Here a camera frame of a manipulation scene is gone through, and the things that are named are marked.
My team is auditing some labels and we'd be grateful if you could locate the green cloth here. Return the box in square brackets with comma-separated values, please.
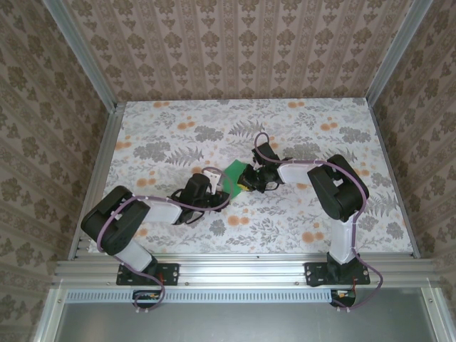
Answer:
[221, 159, 251, 199]

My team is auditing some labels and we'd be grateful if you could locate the floral table cover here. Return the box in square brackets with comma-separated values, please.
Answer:
[86, 99, 417, 255]

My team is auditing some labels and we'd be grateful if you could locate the black control board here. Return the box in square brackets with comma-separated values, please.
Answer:
[132, 290, 163, 310]
[330, 288, 358, 308]

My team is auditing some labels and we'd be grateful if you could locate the grey metal panel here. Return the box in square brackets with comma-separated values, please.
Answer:
[33, 287, 456, 342]

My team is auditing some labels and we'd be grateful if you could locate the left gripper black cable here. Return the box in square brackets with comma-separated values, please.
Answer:
[172, 209, 218, 226]

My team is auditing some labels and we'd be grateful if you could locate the aluminium cross rail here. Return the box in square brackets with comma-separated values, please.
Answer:
[51, 259, 442, 288]

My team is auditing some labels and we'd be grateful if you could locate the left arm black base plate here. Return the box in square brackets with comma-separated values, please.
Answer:
[116, 261, 180, 286]

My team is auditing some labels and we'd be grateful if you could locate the grey slotted cable duct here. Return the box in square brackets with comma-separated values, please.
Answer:
[66, 289, 334, 303]

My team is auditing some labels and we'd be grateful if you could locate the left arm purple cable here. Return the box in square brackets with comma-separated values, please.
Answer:
[96, 166, 232, 315]

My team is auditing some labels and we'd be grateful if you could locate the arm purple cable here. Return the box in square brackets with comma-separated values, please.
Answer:
[254, 132, 384, 315]
[96, 166, 232, 315]

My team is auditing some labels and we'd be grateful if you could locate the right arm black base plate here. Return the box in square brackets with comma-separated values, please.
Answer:
[303, 261, 371, 288]

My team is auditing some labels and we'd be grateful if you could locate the aluminium side rail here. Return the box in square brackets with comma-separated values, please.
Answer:
[68, 102, 125, 261]
[365, 99, 420, 258]

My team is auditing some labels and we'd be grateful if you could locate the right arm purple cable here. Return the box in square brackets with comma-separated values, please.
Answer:
[254, 132, 384, 315]

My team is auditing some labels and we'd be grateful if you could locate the aluminium frame post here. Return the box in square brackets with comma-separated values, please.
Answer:
[366, 0, 434, 106]
[45, 0, 119, 111]

